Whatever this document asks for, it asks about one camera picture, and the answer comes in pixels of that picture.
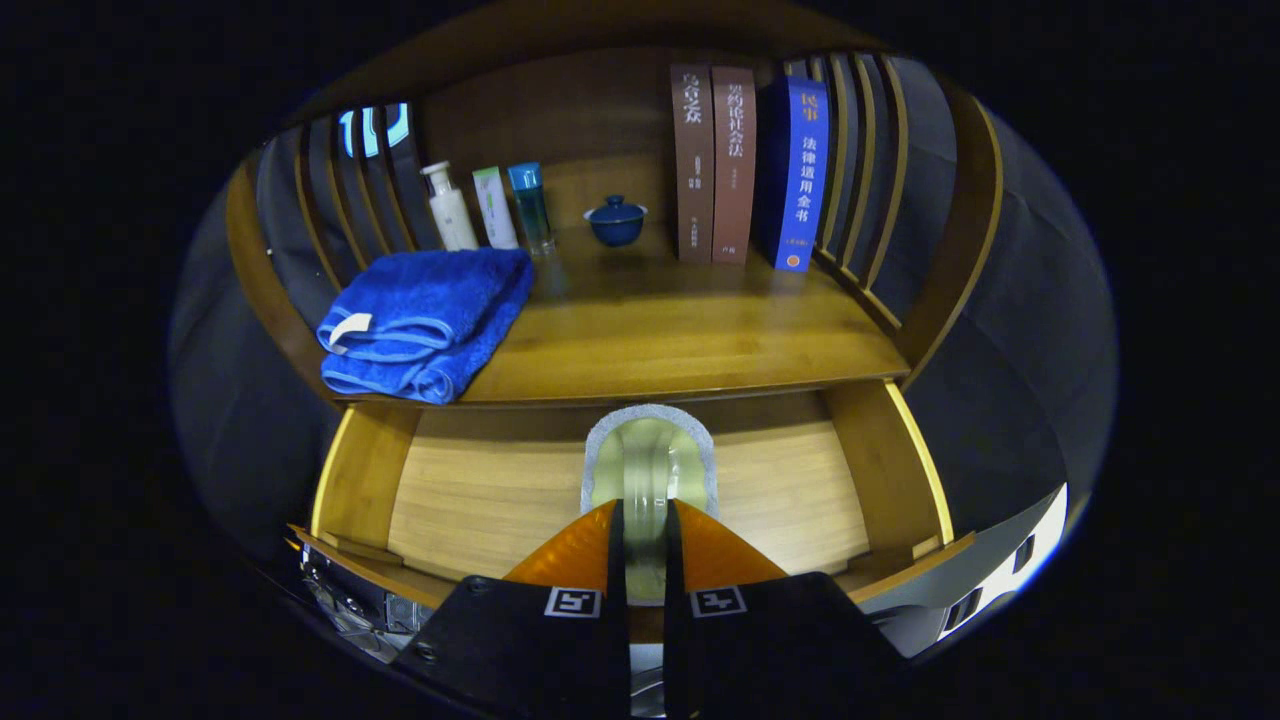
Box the blue lidded teacup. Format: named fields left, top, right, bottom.
left=584, top=194, right=649, bottom=248

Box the grey metal electronics box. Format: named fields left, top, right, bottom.
left=300, top=545, right=441, bottom=661

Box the dark brown book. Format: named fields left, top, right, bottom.
left=670, top=64, right=716, bottom=265

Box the blue folded towel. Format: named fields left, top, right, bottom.
left=316, top=247, right=535, bottom=405

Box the brown wooden cabinet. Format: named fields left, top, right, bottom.
left=225, top=0, right=1006, bottom=406

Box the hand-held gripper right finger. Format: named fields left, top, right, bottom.
left=662, top=498, right=906, bottom=720

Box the reddish brown book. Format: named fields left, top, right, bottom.
left=711, top=66, right=758, bottom=265

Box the white pump bottle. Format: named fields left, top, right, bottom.
left=420, top=161, right=480, bottom=252

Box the wooden countertop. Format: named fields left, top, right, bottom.
left=335, top=225, right=911, bottom=406

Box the white green tube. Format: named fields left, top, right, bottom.
left=472, top=166, right=520, bottom=250

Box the brown wooden drawer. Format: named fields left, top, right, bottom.
left=288, top=380, right=976, bottom=641

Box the white floor appliance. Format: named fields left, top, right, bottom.
left=870, top=483, right=1069, bottom=659

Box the blue book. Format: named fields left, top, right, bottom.
left=765, top=76, right=831, bottom=273

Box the teal capped bottle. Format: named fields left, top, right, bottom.
left=507, top=162, right=555, bottom=256

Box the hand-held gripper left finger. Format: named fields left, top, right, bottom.
left=390, top=498, right=631, bottom=720

